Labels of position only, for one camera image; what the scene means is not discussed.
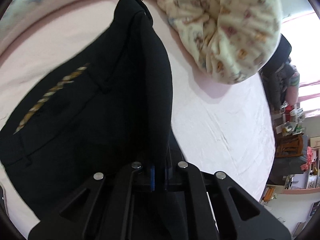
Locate black pants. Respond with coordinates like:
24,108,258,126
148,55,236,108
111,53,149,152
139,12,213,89
1,0,172,218

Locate black recliner chair with clothes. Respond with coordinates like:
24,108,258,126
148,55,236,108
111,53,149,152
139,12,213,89
259,35,300,112

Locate rolled floral duvet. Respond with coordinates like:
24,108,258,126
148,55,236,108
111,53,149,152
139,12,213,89
155,0,282,85

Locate wooden chair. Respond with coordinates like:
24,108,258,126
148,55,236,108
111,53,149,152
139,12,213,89
275,134,303,158

